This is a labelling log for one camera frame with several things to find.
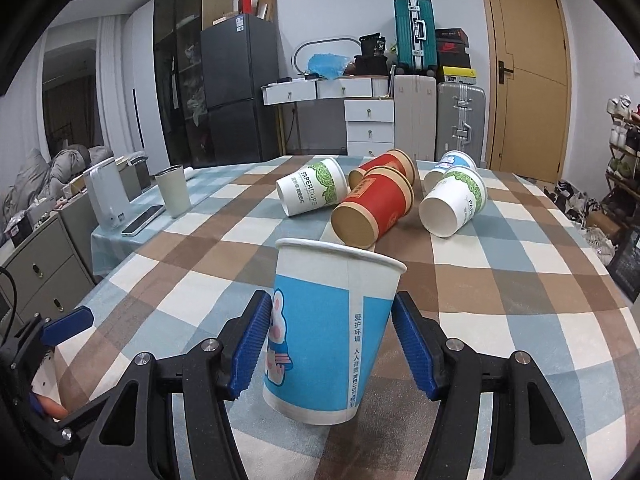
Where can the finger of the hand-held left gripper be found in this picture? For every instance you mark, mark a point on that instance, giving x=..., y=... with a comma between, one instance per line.
x=60, y=435
x=70, y=322

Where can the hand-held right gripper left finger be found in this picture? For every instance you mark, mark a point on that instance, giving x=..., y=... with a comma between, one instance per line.
x=249, y=347

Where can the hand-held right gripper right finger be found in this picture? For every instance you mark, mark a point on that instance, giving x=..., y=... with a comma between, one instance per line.
x=414, y=347

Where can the blue cartoon paper cup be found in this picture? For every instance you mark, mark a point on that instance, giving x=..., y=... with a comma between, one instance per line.
x=452, y=161
x=320, y=340

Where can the red brown paper cup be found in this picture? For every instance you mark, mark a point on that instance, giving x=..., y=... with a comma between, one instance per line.
x=375, y=212
x=387, y=160

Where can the white green leaf paper cup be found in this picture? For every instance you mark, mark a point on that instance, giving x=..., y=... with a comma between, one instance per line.
x=310, y=187
x=452, y=205

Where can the person's left hand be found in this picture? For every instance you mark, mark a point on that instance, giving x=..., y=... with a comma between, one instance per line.
x=52, y=407

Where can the grey drawer cabinet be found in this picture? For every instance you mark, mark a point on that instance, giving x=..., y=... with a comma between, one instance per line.
x=45, y=260

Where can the checkered tablecloth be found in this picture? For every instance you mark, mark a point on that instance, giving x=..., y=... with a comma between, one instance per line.
x=500, y=285

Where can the smartphone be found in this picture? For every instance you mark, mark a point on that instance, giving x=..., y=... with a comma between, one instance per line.
x=142, y=220

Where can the white water dispenser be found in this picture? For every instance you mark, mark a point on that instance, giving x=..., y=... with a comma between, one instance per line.
x=106, y=195

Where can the grey blanket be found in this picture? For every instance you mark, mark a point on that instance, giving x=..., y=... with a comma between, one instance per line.
x=55, y=170

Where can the grey green tumbler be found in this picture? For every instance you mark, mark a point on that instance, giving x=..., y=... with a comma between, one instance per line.
x=172, y=192

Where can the pile of shoes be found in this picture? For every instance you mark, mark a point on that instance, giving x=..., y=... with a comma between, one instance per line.
x=580, y=210

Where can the silver suitcase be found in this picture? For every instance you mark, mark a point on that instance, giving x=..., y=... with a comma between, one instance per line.
x=461, y=120

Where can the white suitcase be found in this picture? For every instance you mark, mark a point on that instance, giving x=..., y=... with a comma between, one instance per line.
x=414, y=115

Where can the white drawer dresser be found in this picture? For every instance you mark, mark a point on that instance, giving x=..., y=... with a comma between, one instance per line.
x=350, y=105

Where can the dark grey refrigerator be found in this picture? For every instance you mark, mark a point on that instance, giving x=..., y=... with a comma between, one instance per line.
x=240, y=90

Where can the black glass cabinet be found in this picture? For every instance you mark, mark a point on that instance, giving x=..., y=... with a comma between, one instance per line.
x=180, y=70

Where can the shoe rack with shoes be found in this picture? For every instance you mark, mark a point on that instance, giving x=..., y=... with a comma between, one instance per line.
x=625, y=145

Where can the blue plastic bag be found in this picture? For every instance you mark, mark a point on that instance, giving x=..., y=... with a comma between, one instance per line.
x=327, y=65

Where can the stack of shoe boxes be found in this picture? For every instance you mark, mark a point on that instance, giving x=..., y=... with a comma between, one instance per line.
x=452, y=55

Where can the black bag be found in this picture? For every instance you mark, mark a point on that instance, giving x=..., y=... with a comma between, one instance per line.
x=372, y=55

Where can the oval mirror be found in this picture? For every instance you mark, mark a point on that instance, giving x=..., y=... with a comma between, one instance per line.
x=300, y=52

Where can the wooden door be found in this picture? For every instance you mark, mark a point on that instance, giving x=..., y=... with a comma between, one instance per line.
x=530, y=70

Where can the teal suitcase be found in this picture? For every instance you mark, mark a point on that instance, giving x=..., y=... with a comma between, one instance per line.
x=414, y=35

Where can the cardboard box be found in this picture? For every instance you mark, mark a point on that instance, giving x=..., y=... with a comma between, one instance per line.
x=265, y=5

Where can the red box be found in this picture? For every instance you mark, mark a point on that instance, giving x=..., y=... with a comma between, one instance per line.
x=247, y=2

